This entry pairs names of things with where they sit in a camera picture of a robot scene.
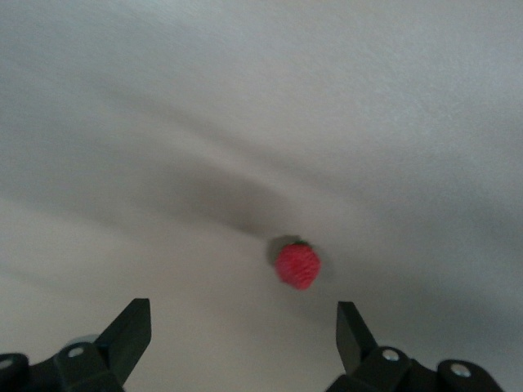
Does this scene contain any brown table cover cloth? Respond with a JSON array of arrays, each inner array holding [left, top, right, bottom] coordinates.
[[0, 0, 523, 392]]

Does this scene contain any red strawberry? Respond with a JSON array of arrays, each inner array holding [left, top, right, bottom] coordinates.
[[274, 239, 323, 292]]

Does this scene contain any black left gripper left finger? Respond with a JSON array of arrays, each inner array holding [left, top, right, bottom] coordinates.
[[0, 297, 153, 392]]

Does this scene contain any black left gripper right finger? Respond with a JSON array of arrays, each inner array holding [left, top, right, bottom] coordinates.
[[326, 301, 504, 392]]

